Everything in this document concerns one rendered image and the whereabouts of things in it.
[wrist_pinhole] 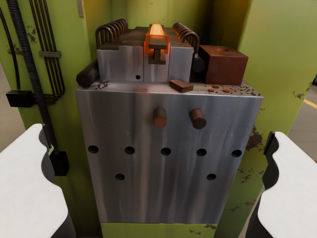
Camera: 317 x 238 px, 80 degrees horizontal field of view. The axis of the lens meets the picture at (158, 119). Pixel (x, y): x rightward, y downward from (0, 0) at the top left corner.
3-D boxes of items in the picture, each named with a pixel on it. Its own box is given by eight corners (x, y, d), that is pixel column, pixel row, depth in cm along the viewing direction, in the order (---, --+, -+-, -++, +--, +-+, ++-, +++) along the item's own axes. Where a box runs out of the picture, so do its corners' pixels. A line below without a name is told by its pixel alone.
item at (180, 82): (169, 85, 41) (169, 80, 41) (179, 83, 43) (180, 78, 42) (181, 93, 38) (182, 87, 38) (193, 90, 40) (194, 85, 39)
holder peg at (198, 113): (205, 130, 38) (207, 118, 36) (191, 129, 38) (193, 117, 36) (201, 119, 41) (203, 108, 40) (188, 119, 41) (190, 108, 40)
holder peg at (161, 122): (166, 128, 37) (167, 116, 36) (152, 128, 37) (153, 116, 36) (165, 118, 41) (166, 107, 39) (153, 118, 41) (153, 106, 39)
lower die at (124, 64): (188, 83, 43) (194, 43, 39) (99, 80, 43) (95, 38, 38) (173, 48, 79) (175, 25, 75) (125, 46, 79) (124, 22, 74)
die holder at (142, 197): (218, 224, 61) (264, 97, 39) (99, 222, 60) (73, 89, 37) (191, 128, 109) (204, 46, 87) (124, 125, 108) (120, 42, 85)
